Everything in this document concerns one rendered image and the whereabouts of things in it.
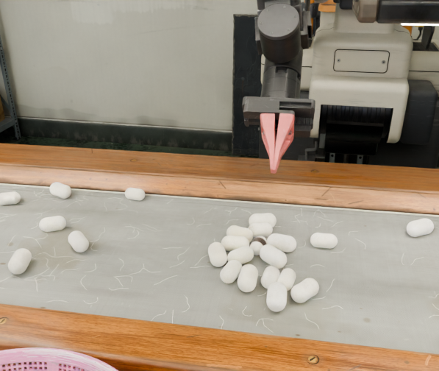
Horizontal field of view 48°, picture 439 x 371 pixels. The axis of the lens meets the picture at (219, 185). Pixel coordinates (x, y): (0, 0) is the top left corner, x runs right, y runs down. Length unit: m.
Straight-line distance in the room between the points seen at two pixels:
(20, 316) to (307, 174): 0.47
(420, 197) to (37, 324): 0.54
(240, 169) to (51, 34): 2.36
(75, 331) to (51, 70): 2.68
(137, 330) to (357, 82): 0.85
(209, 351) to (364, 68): 0.88
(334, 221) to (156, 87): 2.24
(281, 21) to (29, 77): 2.61
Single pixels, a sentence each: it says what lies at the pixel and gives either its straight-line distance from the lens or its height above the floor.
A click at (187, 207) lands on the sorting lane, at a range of 0.75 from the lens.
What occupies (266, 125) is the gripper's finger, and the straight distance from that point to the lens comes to 0.70.
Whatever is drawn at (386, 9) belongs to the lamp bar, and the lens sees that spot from 0.42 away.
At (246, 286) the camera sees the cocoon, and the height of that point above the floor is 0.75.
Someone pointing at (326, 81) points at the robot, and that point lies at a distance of 1.20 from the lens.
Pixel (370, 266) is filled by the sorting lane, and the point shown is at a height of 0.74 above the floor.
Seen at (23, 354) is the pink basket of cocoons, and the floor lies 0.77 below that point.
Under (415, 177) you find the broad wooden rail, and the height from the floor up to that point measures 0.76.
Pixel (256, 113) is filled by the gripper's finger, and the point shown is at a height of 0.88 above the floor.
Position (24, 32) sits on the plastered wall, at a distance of 3.15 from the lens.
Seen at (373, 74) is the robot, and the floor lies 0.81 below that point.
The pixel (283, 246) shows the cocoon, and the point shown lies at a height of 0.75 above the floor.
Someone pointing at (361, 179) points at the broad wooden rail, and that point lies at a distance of 0.80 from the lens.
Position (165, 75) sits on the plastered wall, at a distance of 2.83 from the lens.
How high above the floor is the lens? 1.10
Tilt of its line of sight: 27 degrees down
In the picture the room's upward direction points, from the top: 1 degrees counter-clockwise
